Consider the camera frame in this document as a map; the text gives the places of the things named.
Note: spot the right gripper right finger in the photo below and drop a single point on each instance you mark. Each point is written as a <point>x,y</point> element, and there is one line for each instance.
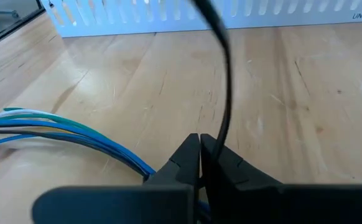
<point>227,171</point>

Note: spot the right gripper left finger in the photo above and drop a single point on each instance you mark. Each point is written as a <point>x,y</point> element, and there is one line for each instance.
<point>184,165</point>

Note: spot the black zip tie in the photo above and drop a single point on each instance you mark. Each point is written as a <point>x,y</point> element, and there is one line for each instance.
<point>227,93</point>

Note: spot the black aluminium table frame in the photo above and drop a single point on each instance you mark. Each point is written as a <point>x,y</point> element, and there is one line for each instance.
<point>13,29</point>

